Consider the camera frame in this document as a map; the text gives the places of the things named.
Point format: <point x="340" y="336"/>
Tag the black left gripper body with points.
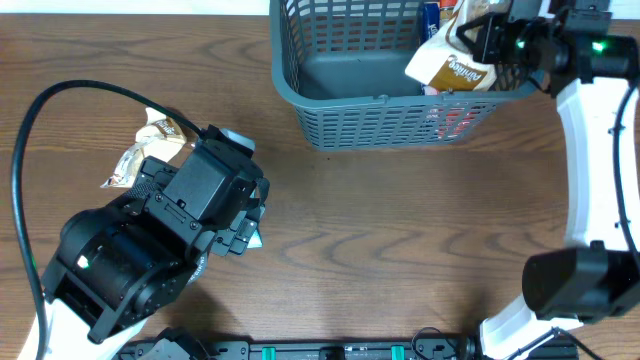
<point x="158" y="177"/>

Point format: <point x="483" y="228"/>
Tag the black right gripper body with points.
<point x="498" y="38"/>

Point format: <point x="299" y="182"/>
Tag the beige dried mushroom bag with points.
<point x="444" y="63"/>

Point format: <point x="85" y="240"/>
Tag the blue tissue pack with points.
<point x="430" y="16"/>

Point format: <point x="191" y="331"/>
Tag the orange noodle packet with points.
<point x="447" y="9"/>

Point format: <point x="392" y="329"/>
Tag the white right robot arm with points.
<point x="594" y="80"/>

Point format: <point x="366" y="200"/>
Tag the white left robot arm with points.
<point x="119" y="264"/>

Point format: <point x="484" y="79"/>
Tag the teal wrapped packet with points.
<point x="256" y="240"/>

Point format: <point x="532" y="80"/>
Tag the crumpled beige snack bag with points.
<point x="161" y="137"/>

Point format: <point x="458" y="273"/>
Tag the grey plastic basket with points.
<point x="341" y="64"/>

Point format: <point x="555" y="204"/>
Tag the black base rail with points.
<point x="177" y="343"/>

